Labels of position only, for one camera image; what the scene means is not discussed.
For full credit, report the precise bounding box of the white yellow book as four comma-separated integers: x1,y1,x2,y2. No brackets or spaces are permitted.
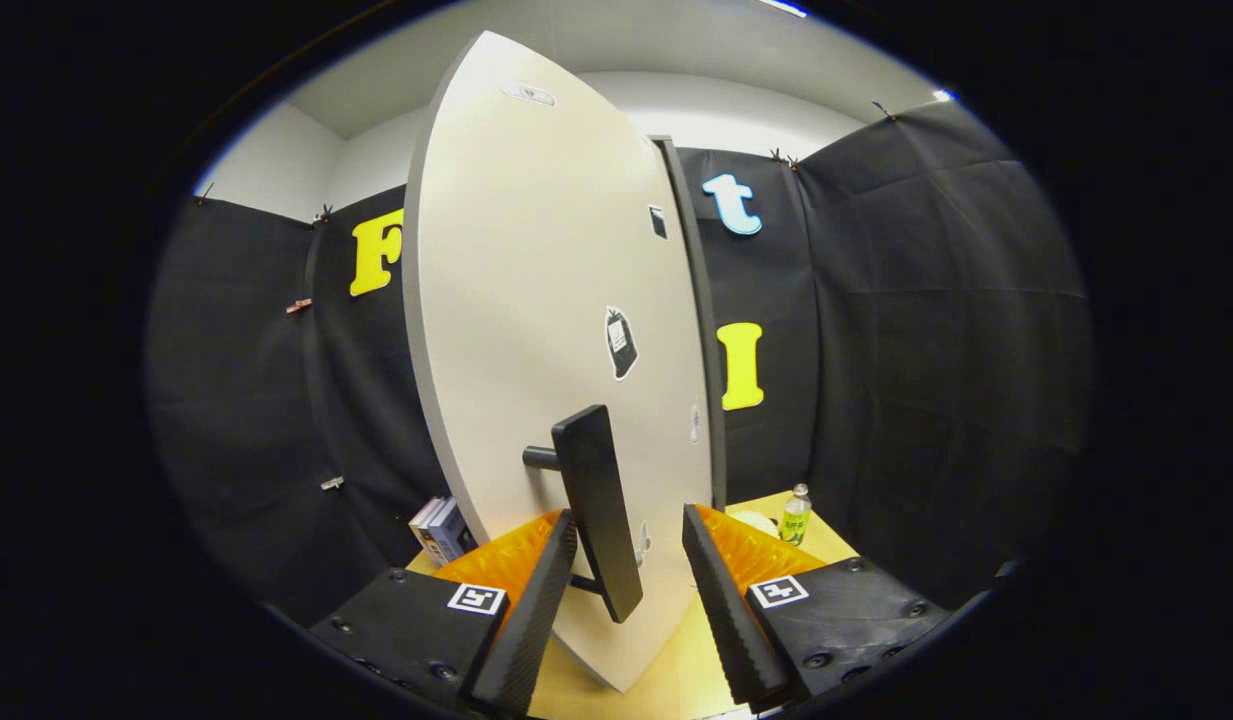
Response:
409,497,447,566

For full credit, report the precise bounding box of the black backdrop cloth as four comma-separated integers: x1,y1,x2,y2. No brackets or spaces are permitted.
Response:
144,98,1095,626

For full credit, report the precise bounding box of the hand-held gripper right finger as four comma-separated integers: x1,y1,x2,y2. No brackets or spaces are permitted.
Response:
682,503,949,713

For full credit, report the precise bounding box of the black door handle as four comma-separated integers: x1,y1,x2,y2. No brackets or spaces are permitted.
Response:
522,404,644,624

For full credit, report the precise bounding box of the blue book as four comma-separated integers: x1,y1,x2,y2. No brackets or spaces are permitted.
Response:
426,500,474,561

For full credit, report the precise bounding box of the plastic bottle green label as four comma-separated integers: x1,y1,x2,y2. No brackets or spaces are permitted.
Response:
779,484,813,547

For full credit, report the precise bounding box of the grey shoe cabinet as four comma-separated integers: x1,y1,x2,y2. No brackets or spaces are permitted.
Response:
651,135,729,511

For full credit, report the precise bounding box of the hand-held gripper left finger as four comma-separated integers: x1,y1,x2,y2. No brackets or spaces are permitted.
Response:
309,508,579,716

